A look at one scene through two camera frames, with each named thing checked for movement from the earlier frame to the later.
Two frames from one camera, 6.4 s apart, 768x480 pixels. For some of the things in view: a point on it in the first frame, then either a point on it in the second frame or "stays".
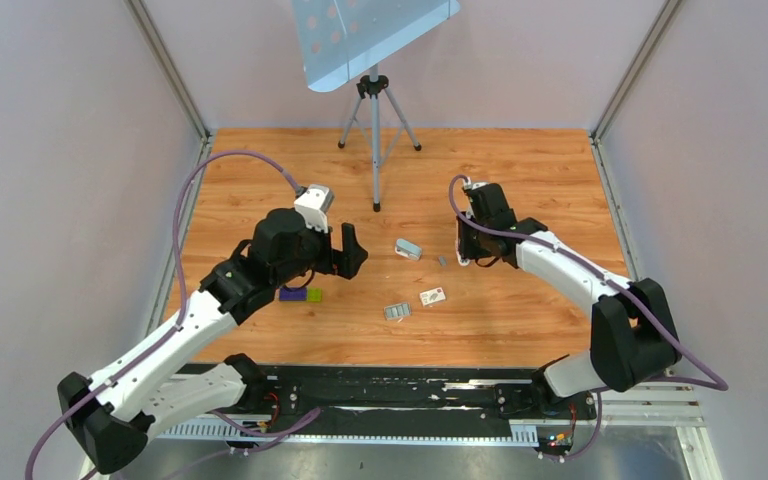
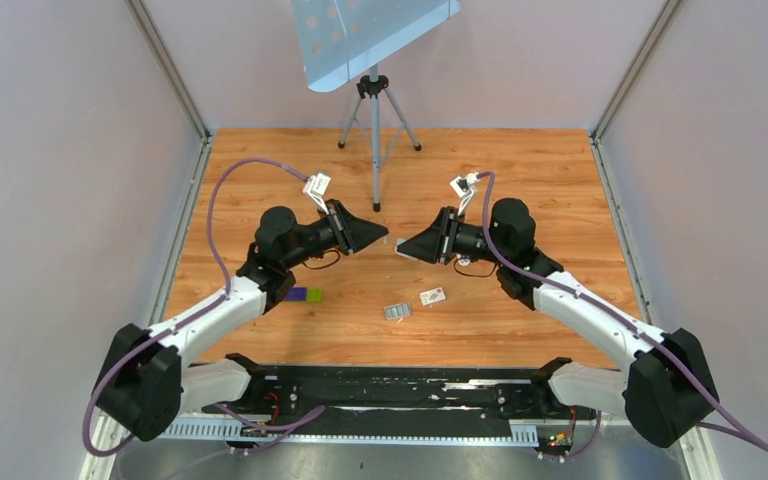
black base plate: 484,392 stays
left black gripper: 343,262 -> 351,234
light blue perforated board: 337,36 stays
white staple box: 432,295 stays
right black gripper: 465,249 -> 438,242
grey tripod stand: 379,124 stays
